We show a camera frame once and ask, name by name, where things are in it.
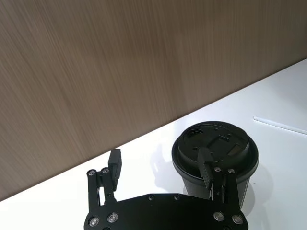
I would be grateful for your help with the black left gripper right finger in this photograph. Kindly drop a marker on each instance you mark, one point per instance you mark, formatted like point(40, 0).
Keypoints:
point(206, 170)

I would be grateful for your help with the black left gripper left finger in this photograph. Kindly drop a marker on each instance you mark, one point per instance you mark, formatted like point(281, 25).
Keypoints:
point(115, 167)

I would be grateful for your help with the black paper cup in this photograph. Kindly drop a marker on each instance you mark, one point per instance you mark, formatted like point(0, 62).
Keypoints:
point(192, 187)

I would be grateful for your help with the black plastic cup lid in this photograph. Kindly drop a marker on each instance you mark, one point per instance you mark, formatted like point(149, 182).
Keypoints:
point(216, 141)

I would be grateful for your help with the white drinking straw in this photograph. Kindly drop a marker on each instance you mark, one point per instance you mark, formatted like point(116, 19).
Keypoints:
point(280, 124)

